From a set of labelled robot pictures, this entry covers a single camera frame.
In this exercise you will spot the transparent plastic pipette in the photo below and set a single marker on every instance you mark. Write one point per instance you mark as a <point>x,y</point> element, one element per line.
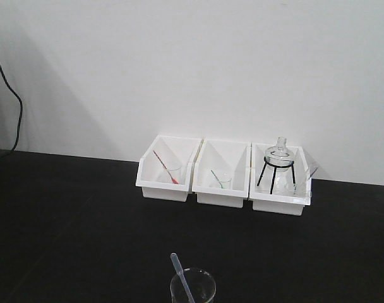
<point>180,272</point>

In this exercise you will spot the glass beaker on left bench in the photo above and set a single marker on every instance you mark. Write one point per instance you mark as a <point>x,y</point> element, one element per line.
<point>200,282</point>

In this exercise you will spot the green stirring rod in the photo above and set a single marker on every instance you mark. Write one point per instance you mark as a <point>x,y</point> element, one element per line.
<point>218,181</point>

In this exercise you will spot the small beaker in left bin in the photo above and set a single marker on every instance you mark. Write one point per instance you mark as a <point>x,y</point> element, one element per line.
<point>173,171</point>

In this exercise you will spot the small beaker in bin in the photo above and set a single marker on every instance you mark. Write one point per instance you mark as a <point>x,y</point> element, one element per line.
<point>173,171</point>
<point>226,178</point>

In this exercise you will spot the red stirring rod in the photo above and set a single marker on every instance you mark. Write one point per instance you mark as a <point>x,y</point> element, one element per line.
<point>165,167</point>

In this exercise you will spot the white bin left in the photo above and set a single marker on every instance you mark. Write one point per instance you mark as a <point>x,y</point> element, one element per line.
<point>151,176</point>

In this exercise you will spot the white bin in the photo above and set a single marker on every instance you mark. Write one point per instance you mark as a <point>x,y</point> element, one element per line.
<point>151,176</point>
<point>283,200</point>
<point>231,157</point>

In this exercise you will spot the white bin middle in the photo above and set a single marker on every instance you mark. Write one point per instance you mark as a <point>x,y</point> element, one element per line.
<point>231,157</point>

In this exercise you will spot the small beaker in middle bin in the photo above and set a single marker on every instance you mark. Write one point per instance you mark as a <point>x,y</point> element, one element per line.
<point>226,178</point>

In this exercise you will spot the glass flask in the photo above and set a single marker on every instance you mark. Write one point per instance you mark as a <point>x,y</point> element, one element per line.
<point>280,156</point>

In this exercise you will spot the white bin right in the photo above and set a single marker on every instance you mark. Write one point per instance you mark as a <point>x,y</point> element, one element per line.
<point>283,200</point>

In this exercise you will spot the glass test tube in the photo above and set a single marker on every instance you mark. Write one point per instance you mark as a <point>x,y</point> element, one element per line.
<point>300,187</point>

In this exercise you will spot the black wire tripod stand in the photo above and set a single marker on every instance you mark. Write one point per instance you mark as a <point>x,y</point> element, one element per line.
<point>276,169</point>

